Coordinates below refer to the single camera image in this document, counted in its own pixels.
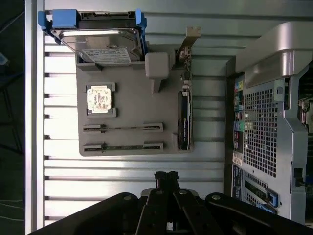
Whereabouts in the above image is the black graphics card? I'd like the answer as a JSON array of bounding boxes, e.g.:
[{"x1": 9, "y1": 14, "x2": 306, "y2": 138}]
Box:
[{"x1": 175, "y1": 26, "x2": 202, "y2": 150}]

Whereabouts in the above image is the grey parts rack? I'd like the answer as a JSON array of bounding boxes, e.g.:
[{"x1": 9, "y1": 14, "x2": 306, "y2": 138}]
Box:
[{"x1": 75, "y1": 45, "x2": 195, "y2": 157}]

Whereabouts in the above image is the open PC case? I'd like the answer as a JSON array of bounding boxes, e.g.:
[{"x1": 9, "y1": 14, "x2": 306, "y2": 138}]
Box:
[{"x1": 224, "y1": 21, "x2": 313, "y2": 226}]

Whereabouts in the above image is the silver CPU chip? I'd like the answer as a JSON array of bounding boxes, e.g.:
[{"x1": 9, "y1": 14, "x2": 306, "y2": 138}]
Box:
[{"x1": 87, "y1": 85, "x2": 113, "y2": 115}]

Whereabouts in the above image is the hard disk in blue caddy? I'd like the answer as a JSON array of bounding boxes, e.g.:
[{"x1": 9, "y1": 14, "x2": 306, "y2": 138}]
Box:
[{"x1": 38, "y1": 8, "x2": 147, "y2": 67}]

